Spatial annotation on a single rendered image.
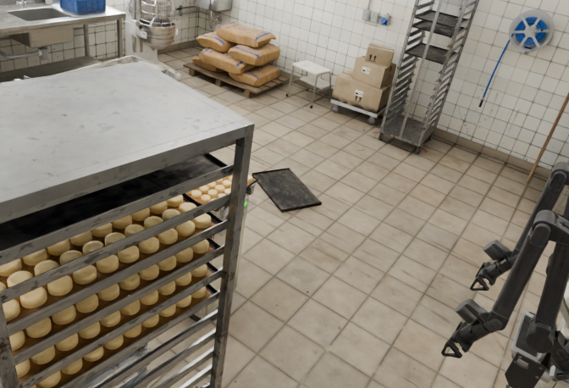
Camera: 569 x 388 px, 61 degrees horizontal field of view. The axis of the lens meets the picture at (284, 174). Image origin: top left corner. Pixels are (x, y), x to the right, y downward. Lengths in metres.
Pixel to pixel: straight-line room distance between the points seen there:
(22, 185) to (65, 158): 0.11
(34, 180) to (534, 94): 5.36
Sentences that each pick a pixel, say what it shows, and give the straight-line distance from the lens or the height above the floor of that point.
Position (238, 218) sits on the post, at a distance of 1.33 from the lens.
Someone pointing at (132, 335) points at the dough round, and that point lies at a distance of 1.44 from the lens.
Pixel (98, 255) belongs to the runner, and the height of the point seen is 1.59.
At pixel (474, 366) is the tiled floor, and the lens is 3.38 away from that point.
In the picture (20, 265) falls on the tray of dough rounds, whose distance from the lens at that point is 1.27.
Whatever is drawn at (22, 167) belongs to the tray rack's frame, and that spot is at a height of 1.82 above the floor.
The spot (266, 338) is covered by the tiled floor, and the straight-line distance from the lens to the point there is 3.06.
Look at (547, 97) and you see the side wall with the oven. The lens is 5.84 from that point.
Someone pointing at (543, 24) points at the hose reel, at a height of 1.54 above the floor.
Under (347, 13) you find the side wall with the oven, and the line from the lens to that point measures 6.36.
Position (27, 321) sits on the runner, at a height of 1.50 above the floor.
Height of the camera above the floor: 2.32
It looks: 30 degrees down
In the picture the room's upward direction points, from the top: 10 degrees clockwise
